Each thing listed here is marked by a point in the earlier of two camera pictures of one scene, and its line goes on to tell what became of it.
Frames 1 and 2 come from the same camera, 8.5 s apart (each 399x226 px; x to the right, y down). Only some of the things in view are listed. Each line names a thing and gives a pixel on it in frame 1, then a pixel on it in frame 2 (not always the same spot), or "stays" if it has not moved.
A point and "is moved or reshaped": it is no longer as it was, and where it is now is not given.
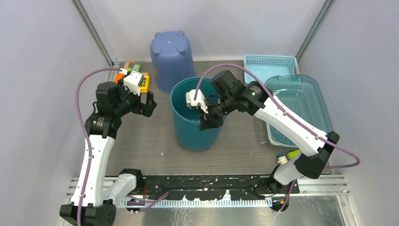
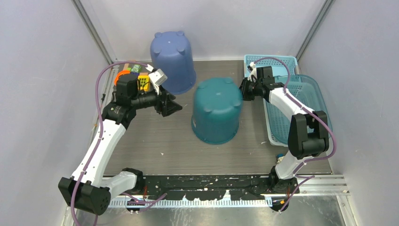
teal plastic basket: x=299 y=95 stays
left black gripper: x=145 y=109 → x=163 y=106
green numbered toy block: x=137 y=67 stays
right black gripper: x=210 y=121 → x=243 y=88
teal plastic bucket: x=187 y=119 is moved or reshaped
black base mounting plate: x=213 y=187 stays
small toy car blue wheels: x=282 y=159 stays
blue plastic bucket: x=171 y=53 stays
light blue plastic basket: x=266 y=67 stays
